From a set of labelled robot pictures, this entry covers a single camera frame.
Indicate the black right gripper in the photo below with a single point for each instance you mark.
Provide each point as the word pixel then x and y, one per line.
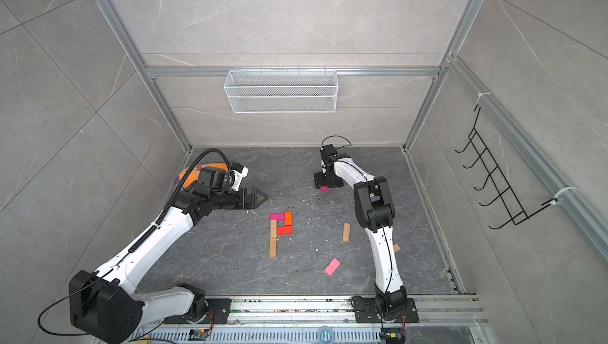
pixel 321 182

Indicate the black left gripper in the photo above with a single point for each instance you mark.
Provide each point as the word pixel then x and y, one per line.
pixel 245 205

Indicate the orange block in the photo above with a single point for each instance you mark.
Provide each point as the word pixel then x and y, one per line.
pixel 288 219

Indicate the red block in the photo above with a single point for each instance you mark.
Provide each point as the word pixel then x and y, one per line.
pixel 284 230

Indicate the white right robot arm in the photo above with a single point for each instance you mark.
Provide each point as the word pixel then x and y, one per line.
pixel 375 212

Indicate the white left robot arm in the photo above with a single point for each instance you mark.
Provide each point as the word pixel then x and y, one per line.
pixel 105 303

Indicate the orange plush toy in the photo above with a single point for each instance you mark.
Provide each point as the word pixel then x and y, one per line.
pixel 213 176

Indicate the pink block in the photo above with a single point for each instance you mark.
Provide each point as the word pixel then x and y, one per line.
pixel 332 267

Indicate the white wire basket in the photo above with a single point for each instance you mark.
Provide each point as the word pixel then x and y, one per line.
pixel 282 91

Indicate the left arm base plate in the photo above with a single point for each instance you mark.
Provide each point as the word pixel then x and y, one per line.
pixel 215 310

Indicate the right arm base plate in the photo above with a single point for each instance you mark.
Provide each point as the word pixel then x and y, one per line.
pixel 375 310

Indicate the black wire hook rack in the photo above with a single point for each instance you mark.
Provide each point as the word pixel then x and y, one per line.
pixel 493 191

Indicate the aluminium rail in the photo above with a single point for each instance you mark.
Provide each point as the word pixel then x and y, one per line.
pixel 433 310

